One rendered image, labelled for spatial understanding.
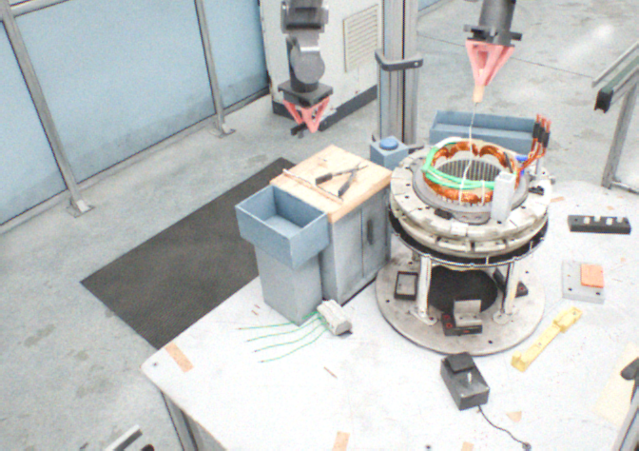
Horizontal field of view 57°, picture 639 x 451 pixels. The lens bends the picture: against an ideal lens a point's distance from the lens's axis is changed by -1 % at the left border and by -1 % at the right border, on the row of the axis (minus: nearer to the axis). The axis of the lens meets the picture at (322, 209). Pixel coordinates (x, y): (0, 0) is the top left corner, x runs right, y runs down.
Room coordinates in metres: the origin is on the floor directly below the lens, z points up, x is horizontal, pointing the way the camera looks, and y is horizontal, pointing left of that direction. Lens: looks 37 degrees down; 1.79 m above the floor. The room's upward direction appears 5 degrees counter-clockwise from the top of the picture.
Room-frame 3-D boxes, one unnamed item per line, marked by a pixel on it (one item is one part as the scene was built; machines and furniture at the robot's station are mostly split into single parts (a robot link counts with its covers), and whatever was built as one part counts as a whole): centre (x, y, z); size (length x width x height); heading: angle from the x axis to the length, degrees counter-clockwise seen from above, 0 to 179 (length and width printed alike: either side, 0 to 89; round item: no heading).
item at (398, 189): (0.98, -0.30, 1.09); 0.32 x 0.32 x 0.01
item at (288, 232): (0.98, 0.09, 0.92); 0.17 x 0.11 x 0.28; 43
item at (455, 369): (0.71, -0.25, 0.81); 0.10 x 0.06 x 0.06; 12
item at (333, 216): (1.08, -0.03, 1.05); 0.20 x 0.19 x 0.02; 133
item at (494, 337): (0.98, -0.30, 0.80); 0.39 x 0.39 x 0.01
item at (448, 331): (0.86, -0.28, 0.81); 0.08 x 0.05 x 0.02; 89
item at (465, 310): (0.86, -0.29, 0.85); 0.06 x 0.04 x 0.05; 89
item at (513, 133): (1.26, -0.41, 0.92); 0.25 x 0.11 x 0.28; 69
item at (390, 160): (1.25, -0.18, 0.91); 0.07 x 0.07 x 0.25; 25
